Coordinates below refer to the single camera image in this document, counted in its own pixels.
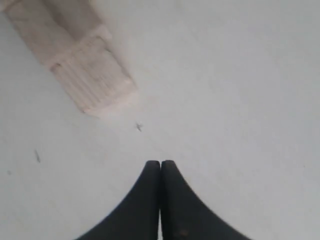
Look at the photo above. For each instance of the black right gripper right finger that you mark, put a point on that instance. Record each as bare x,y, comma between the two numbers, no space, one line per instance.
184,216

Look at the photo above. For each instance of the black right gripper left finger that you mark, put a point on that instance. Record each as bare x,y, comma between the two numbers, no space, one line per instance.
137,216

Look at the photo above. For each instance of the third largest wooden cube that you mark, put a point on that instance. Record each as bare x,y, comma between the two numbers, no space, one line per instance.
91,75

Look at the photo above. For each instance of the second largest wooden cube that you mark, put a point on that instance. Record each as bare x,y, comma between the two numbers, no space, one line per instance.
47,27

